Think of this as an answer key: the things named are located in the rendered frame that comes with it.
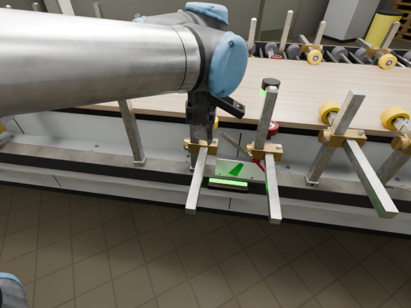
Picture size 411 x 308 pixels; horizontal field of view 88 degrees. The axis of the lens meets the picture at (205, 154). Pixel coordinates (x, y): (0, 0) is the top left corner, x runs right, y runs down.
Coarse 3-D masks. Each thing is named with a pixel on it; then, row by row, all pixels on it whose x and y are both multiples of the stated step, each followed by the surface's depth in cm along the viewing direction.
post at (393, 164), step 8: (408, 136) 72; (400, 152) 75; (392, 160) 78; (400, 160) 76; (384, 168) 81; (392, 168) 79; (400, 168) 78; (384, 176) 82; (392, 176) 81; (384, 184) 84
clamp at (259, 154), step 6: (246, 144) 84; (252, 144) 83; (270, 144) 84; (276, 144) 84; (246, 150) 83; (252, 150) 82; (258, 150) 81; (264, 150) 81; (270, 150) 81; (276, 150) 81; (282, 150) 81; (258, 156) 83; (276, 156) 82
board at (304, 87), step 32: (256, 64) 140; (288, 64) 141; (320, 64) 142; (352, 64) 143; (160, 96) 105; (256, 96) 107; (288, 96) 108; (320, 96) 108; (384, 96) 109; (320, 128) 90; (352, 128) 88; (384, 128) 88
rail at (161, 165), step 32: (0, 160) 107; (32, 160) 103; (64, 160) 100; (96, 160) 100; (128, 160) 100; (160, 160) 100; (256, 192) 95; (288, 192) 92; (320, 192) 89; (352, 192) 88
